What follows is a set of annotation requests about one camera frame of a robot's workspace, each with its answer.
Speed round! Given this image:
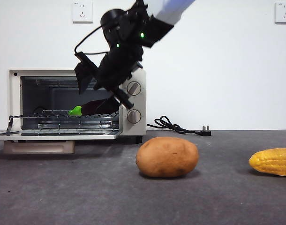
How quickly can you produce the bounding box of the glass oven door with handle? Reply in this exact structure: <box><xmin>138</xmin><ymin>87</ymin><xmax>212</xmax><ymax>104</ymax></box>
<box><xmin>0</xmin><ymin>115</ymin><xmax>123</xmax><ymax>155</ymax></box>

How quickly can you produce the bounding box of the purple eggplant with green stem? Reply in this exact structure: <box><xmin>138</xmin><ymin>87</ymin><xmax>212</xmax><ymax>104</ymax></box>
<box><xmin>68</xmin><ymin>98</ymin><xmax>120</xmax><ymax>117</ymax></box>

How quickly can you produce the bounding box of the black camera cable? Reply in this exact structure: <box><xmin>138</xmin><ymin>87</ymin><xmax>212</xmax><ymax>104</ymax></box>
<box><xmin>74</xmin><ymin>24</ymin><xmax>111</xmax><ymax>57</ymax></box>

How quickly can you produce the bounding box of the beige oven knob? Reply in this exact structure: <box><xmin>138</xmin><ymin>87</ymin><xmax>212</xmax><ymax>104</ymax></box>
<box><xmin>126</xmin><ymin>109</ymin><xmax>142</xmax><ymax>124</ymax></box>
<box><xmin>126</xmin><ymin>81</ymin><xmax>142</xmax><ymax>96</ymax></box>

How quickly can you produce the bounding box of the brown potato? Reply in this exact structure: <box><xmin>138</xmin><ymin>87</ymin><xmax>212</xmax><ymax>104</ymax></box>
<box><xmin>135</xmin><ymin>136</ymin><xmax>200</xmax><ymax>178</ymax></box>

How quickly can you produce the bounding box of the black power cable with plug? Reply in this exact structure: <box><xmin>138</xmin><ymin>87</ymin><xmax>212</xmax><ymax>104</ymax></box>
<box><xmin>146</xmin><ymin>115</ymin><xmax>212</xmax><ymax>137</ymax></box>

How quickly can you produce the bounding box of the metal wire oven rack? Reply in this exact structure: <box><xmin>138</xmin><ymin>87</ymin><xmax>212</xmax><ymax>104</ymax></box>
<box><xmin>10</xmin><ymin>108</ymin><xmax>120</xmax><ymax>120</ymax></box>

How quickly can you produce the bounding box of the white wall socket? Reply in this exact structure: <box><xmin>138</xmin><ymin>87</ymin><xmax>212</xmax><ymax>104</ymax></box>
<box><xmin>72</xmin><ymin>1</ymin><xmax>94</xmax><ymax>23</ymax></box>
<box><xmin>274</xmin><ymin>2</ymin><xmax>286</xmax><ymax>24</ymax></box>

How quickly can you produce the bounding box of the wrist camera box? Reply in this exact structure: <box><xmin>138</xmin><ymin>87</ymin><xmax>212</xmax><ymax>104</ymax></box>
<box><xmin>74</xmin><ymin>52</ymin><xmax>98</xmax><ymax>95</ymax></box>

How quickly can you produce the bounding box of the yellow corn cob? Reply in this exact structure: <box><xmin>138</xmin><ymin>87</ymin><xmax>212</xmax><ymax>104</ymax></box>
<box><xmin>248</xmin><ymin>148</ymin><xmax>286</xmax><ymax>177</ymax></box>

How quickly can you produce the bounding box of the white toaster oven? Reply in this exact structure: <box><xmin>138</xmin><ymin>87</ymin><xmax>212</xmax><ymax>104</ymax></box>
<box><xmin>8</xmin><ymin>68</ymin><xmax>147</xmax><ymax>145</ymax></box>

